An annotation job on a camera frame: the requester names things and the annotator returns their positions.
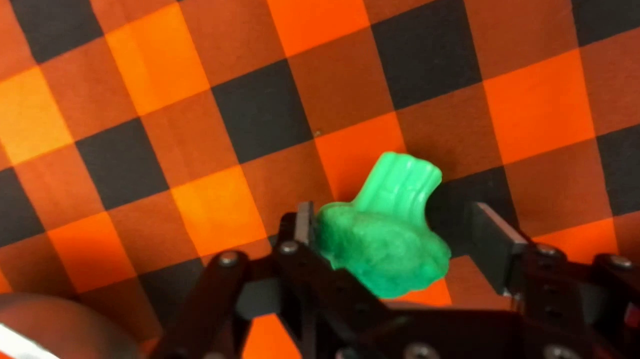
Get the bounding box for orange black checked tablecloth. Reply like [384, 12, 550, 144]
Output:
[0, 0, 640, 359]

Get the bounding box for green toy vegetable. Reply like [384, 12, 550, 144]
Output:
[311, 150, 454, 300]

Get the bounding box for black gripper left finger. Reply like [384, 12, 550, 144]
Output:
[150, 200, 416, 359]

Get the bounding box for empty red bowl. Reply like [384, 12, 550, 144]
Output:
[0, 292, 137, 359]

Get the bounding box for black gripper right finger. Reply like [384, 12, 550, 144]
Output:
[467, 200, 640, 359]

